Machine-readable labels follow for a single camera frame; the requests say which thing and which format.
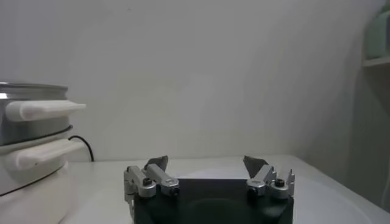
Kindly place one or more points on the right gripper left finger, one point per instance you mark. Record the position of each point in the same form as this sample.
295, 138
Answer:
158, 175

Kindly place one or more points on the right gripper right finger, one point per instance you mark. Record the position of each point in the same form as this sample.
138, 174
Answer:
262, 176

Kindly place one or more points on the stainless steel steamer basket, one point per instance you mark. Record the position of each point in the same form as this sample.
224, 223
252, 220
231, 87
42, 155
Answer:
30, 131

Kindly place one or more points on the white round plate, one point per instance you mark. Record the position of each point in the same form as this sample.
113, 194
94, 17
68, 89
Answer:
329, 204

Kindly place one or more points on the white electric cooker pot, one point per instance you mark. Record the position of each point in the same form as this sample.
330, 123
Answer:
30, 198

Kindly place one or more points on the white shelf table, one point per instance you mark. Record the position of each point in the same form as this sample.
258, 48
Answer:
377, 61

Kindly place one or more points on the mint green appliance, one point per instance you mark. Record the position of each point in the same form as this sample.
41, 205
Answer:
377, 33

